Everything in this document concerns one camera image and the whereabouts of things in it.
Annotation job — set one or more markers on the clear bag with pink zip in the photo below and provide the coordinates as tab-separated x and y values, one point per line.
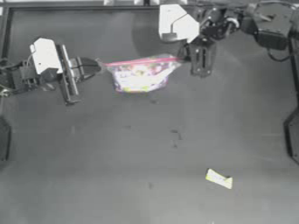
140	75

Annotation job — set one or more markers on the pale yellow candy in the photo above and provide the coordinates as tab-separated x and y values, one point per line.
217	178

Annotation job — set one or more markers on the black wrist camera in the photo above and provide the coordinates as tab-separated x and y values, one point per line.
169	37
48	74

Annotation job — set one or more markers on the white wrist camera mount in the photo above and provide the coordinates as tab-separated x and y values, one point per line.
44	54
191	29

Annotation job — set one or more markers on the small white bracket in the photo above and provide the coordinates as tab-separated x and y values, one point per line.
108	2

